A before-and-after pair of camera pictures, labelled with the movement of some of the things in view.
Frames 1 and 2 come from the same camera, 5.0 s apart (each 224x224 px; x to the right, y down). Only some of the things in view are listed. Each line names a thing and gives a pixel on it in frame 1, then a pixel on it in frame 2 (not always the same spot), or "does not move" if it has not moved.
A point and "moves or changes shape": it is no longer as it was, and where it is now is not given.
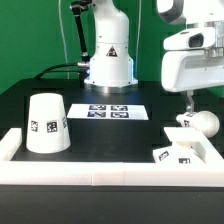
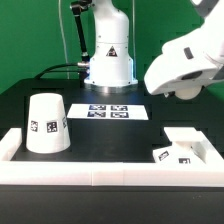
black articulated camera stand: x=76 y=7 does not move
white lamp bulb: x=205 y=122 moves or changes shape
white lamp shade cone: x=47 y=128 does not move
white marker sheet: x=131 y=112 does not move
